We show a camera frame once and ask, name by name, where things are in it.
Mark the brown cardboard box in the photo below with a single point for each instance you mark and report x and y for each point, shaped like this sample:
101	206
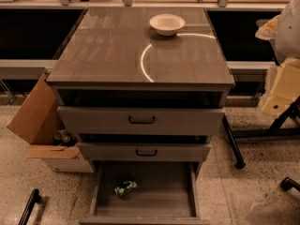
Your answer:
36	121

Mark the cans in cardboard box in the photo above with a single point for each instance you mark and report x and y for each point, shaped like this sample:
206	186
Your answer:
63	137

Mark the crushed green can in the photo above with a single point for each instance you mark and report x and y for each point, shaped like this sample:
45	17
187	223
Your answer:
124	188

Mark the top grey drawer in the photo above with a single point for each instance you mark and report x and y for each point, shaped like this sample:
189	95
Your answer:
140	121

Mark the grey drawer cabinet with counter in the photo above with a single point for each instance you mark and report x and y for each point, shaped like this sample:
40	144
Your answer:
115	59

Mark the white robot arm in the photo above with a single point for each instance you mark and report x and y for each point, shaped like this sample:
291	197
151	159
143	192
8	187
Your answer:
284	29

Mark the black bar lower left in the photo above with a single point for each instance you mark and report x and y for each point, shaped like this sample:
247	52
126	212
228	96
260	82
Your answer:
33	199

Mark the white bowl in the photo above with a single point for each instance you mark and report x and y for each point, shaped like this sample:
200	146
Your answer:
167	24

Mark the middle grey drawer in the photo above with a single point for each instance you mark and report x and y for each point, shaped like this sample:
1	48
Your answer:
135	151

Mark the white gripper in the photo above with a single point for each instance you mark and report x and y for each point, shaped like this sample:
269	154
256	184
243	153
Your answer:
289	35

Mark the bottom open grey drawer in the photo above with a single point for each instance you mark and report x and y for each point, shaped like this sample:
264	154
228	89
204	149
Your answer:
166	194

